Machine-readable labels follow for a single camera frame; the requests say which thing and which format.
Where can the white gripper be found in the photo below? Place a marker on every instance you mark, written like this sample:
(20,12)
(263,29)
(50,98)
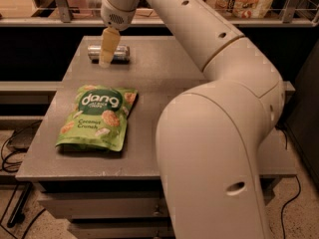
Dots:
(117,16)

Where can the silver blue redbull can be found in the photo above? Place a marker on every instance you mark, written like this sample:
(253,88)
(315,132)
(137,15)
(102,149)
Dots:
(121,55)

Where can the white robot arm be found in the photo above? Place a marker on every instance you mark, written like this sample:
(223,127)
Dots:
(208,137)

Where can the green dang chips bag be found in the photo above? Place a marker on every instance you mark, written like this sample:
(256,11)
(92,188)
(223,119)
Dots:
(99,119)

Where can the grey drawer cabinet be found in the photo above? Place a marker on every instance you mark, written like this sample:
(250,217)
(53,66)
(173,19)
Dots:
(113,195)

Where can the grey metal shelf rail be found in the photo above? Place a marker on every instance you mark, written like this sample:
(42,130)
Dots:
(86,13)

